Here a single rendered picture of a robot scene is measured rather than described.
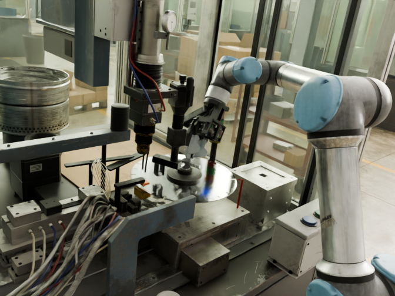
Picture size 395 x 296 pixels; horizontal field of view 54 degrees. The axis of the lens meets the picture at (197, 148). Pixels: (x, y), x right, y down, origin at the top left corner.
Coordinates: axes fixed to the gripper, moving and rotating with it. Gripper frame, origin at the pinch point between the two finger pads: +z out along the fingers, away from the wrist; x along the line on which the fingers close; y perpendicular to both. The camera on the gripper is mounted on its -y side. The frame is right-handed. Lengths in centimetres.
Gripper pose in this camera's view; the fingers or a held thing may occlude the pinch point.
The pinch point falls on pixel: (187, 159)
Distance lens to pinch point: 122.4
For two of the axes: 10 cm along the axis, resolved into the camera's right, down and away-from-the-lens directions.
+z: -3.6, 9.2, -1.3
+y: 6.9, 1.8, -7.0
